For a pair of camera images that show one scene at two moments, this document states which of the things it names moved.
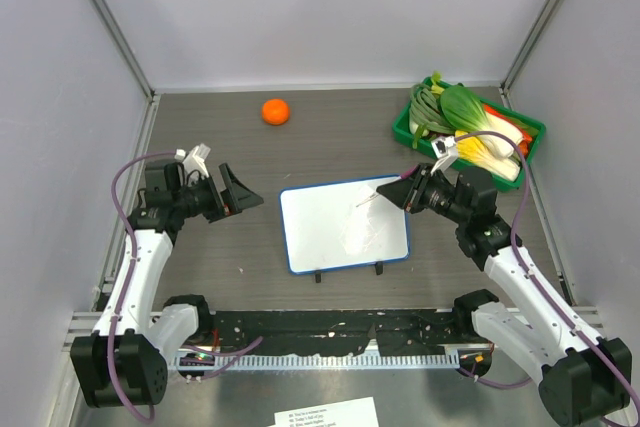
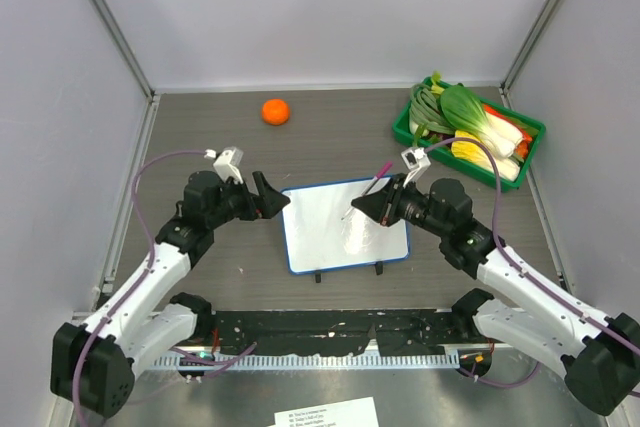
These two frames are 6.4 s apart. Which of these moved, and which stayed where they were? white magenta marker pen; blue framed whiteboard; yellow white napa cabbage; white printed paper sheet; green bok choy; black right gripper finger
Moved: black right gripper finger; white magenta marker pen
Stayed: green bok choy; blue framed whiteboard; yellow white napa cabbage; white printed paper sheet
